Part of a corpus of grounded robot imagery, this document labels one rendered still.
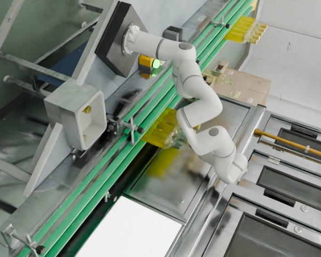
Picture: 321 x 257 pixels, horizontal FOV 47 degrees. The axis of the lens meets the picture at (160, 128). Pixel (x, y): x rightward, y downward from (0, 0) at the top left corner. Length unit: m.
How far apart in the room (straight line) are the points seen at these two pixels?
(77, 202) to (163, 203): 0.40
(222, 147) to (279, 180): 0.61
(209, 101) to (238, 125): 0.83
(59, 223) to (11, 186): 0.48
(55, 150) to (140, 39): 0.59
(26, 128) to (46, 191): 0.67
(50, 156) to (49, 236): 0.32
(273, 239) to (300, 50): 6.52
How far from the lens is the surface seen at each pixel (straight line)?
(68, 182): 1.58
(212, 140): 1.37
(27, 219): 1.52
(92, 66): 1.61
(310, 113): 7.18
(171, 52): 1.55
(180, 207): 1.70
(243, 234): 1.72
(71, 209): 1.53
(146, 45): 1.60
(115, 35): 1.58
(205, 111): 1.35
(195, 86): 1.36
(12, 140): 2.13
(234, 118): 2.18
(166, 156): 1.88
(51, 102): 1.52
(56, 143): 1.58
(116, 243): 1.61
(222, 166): 1.51
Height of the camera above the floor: 1.61
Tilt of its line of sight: 19 degrees down
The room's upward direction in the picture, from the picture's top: 111 degrees clockwise
